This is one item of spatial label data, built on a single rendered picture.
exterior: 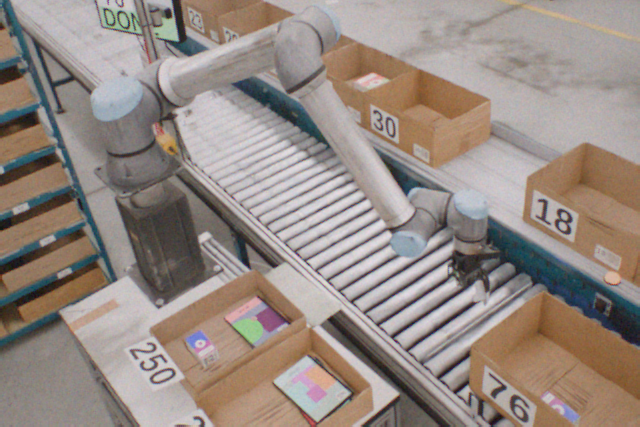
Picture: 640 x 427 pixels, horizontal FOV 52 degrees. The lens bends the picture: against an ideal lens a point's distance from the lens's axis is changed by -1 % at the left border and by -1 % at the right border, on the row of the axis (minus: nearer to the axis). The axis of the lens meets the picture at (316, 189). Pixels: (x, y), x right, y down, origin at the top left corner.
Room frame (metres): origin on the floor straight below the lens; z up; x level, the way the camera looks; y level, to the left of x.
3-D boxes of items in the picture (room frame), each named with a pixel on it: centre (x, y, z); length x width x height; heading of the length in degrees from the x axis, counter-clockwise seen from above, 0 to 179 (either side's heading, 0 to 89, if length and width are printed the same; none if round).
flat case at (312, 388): (1.16, 0.08, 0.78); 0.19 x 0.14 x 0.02; 37
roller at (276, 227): (2.05, -0.01, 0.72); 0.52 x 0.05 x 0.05; 121
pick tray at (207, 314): (1.38, 0.31, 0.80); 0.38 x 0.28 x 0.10; 123
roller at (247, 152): (2.49, 0.26, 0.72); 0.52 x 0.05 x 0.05; 121
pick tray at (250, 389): (1.10, 0.16, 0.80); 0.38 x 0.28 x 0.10; 122
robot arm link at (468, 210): (1.40, -0.40, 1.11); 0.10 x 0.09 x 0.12; 60
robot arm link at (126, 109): (1.75, 0.53, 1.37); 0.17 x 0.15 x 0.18; 150
